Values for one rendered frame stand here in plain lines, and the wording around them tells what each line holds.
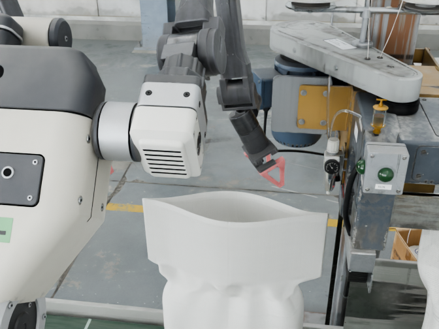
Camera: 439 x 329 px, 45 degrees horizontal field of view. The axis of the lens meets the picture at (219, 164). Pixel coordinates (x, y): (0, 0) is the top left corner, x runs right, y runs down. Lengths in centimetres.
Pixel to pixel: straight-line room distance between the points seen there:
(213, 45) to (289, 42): 54
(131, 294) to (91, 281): 23
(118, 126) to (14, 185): 16
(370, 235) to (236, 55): 48
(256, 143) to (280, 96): 24
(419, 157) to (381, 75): 20
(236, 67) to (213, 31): 29
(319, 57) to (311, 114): 20
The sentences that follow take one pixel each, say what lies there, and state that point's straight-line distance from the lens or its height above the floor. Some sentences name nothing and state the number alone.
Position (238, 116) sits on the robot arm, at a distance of 121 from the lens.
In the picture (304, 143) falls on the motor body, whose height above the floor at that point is 111.
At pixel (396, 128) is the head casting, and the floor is 134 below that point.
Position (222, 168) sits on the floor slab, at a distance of 361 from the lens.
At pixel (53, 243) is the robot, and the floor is 134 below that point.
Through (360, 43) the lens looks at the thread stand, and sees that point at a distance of 134.
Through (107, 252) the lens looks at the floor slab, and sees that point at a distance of 293.
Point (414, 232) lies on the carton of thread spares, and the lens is 279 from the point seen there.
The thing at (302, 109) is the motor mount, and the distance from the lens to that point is 144.
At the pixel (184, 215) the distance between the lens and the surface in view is 133.
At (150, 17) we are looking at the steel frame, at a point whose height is 39.
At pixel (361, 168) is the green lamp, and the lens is 104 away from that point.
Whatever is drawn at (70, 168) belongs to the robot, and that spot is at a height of 143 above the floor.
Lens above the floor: 179
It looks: 29 degrees down
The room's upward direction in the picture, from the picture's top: 1 degrees counter-clockwise
